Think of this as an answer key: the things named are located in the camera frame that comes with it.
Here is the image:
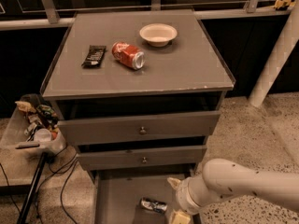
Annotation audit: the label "red soda can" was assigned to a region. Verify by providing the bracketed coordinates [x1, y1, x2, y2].
[112, 42, 145, 70]

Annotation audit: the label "white paper bowl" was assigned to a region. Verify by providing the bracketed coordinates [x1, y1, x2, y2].
[139, 23, 178, 48]

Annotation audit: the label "black floor cable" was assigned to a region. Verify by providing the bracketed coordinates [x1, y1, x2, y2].
[0, 147, 80, 224]

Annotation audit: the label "yellow black clamp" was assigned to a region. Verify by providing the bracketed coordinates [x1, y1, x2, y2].
[274, 0, 294, 10]

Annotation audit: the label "black snack bar packet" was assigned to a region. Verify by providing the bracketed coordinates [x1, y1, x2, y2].
[81, 45, 107, 68]

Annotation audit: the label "clear plastic bin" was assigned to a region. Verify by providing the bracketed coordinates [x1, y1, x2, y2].
[1, 94, 66, 157]

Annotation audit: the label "grey top drawer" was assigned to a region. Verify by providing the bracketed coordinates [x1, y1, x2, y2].
[58, 111, 220, 146]

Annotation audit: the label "crumpled snack wrappers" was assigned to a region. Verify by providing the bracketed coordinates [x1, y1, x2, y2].
[16, 101, 59, 141]

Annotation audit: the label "grey drawer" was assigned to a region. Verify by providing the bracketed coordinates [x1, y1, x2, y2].
[58, 111, 220, 146]
[94, 164, 192, 224]
[78, 146, 206, 171]

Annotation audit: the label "grey middle drawer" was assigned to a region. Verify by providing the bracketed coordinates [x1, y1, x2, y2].
[78, 146, 206, 171]

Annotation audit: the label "white diagonal post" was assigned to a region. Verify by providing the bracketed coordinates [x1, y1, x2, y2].
[249, 0, 299, 107]

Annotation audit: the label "white plastic cup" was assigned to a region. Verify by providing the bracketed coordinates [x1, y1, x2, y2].
[34, 129, 52, 142]

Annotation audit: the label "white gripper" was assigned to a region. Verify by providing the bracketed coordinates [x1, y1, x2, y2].
[167, 176, 206, 224]

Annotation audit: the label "silver blue redbull can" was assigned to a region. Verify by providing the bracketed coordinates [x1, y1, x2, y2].
[140, 197, 167, 214]

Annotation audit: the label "grey drawer cabinet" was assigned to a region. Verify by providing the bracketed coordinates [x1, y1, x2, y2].
[39, 8, 235, 224]

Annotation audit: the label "grey bottom drawer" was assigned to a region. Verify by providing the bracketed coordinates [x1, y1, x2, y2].
[94, 164, 192, 224]

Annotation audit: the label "black stand leg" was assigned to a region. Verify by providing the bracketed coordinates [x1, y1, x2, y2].
[17, 152, 48, 224]

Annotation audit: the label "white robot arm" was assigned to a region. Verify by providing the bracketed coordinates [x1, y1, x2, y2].
[167, 159, 299, 224]

